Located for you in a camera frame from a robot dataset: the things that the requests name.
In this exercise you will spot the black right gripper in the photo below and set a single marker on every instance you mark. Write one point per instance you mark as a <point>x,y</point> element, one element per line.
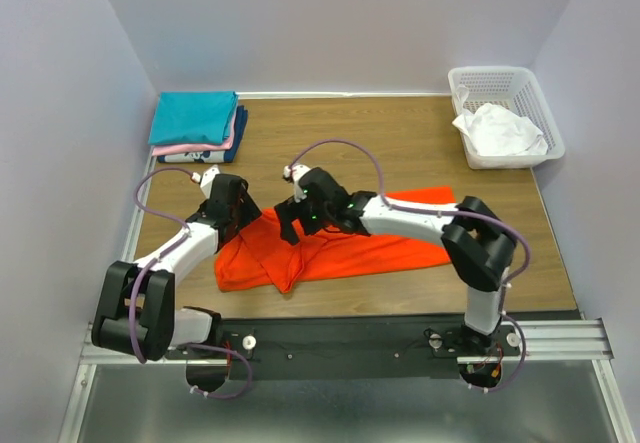
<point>289,211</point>

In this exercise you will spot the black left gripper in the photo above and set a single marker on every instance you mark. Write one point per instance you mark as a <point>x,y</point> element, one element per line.
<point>249,209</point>

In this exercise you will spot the orange t shirt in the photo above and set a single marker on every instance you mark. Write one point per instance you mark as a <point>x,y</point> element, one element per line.
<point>259,257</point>

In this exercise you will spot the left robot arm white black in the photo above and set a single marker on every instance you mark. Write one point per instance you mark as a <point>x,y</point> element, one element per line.
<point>136,312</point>

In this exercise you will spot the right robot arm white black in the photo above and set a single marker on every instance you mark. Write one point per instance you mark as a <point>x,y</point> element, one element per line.
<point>476,242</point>

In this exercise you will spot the navy blue folded t shirt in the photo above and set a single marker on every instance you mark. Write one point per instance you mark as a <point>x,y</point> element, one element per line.
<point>213,157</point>

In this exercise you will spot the pink folded t shirt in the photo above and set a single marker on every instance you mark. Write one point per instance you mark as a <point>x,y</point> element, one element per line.
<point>195,147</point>

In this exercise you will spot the teal folded t shirt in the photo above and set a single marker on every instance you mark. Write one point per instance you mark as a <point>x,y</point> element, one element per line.
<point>193,117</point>

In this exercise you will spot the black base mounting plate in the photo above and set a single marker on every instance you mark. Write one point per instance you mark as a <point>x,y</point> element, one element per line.
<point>348,348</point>

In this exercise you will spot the white crumpled t shirt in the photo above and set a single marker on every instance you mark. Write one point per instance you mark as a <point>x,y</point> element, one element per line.
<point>496,138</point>

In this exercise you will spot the white plastic laundry basket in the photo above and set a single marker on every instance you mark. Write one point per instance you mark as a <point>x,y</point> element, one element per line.
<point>517,90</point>

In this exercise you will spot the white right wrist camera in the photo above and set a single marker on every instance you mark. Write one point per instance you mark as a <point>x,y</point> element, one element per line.
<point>294,172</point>

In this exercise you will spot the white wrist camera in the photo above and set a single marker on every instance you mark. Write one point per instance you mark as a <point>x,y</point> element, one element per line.
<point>206,179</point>
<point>294,172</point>

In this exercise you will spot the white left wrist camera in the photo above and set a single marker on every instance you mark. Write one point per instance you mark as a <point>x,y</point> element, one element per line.
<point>206,179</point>

